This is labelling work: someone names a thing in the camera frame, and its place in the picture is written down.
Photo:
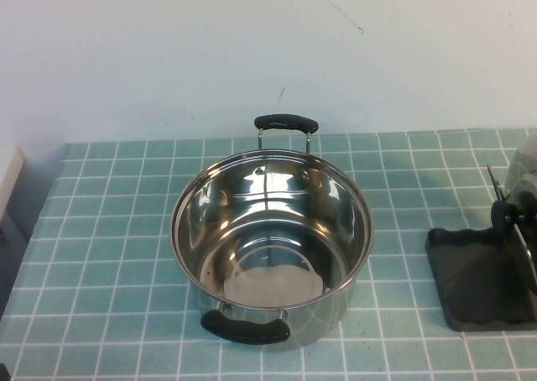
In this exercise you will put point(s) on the steel pot lid black knob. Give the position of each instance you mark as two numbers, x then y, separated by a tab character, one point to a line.
524	179

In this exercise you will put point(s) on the teal tiled tablecloth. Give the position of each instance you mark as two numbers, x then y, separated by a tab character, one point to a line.
105	230

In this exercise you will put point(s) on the beige board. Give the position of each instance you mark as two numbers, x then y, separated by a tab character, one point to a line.
10	175

